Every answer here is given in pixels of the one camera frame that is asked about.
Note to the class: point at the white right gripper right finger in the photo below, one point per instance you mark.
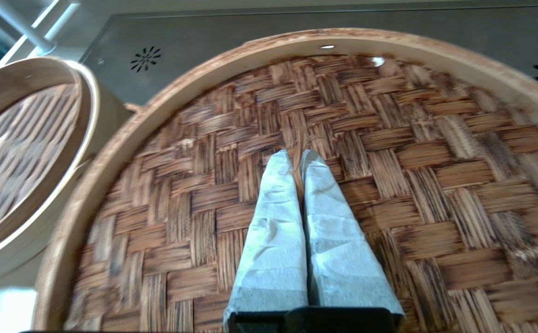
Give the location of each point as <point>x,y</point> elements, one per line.
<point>343,259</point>

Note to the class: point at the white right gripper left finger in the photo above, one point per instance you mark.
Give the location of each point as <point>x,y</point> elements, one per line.
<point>273,249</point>

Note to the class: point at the woven bamboo steamer lid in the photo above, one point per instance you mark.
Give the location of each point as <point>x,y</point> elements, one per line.
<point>412,185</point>

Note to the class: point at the bamboo steamer stack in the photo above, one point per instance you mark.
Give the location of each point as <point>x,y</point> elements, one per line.
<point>42,175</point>

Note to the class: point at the steel plate with vent holes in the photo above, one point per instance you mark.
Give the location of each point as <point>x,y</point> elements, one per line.
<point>204,46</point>

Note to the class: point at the thick white pillar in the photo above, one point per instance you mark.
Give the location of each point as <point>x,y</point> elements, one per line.
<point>18,23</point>

